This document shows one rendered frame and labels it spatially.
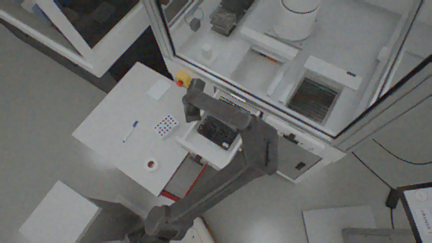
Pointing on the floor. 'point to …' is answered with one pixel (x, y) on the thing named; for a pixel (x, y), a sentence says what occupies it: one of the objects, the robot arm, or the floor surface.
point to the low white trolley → (143, 134)
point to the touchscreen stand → (350, 227)
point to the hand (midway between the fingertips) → (193, 117)
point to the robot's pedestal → (81, 218)
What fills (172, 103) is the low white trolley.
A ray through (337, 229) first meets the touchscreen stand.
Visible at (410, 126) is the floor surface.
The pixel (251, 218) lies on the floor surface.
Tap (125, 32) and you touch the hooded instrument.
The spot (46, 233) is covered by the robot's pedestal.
